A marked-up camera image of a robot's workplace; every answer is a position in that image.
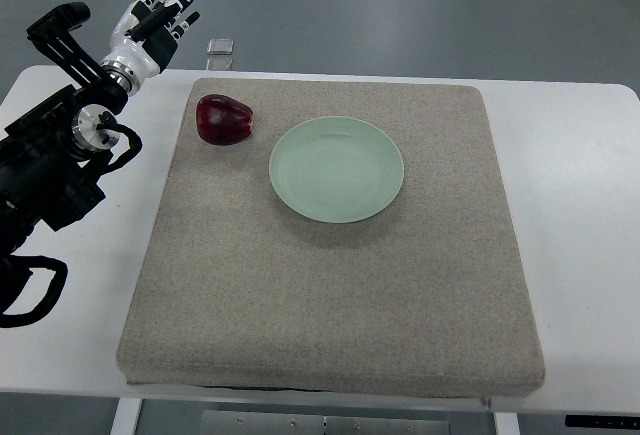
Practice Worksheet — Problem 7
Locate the metal base plate under table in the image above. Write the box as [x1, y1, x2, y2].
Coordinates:
[199, 410, 451, 435]

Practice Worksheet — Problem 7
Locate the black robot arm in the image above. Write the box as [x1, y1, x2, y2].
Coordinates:
[1, 2, 142, 328]

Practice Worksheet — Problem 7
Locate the clear plastic box on floor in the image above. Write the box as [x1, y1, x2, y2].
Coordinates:
[206, 38, 234, 55]

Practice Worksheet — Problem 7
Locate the beige fabric cushion mat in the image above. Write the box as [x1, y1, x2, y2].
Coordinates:
[117, 78, 545, 398]

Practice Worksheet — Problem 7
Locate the light green plate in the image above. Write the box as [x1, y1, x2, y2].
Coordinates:
[269, 116, 405, 224]

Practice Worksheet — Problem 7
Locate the white table leg frame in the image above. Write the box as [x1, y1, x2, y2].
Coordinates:
[110, 397, 143, 435]

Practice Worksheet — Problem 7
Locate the dark red apple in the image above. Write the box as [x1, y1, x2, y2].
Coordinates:
[196, 94, 254, 146]

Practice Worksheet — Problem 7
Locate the black table control panel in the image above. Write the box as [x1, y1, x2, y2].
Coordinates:
[565, 415, 640, 430]

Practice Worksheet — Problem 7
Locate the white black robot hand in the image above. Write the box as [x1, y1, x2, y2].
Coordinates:
[100, 0, 199, 88]

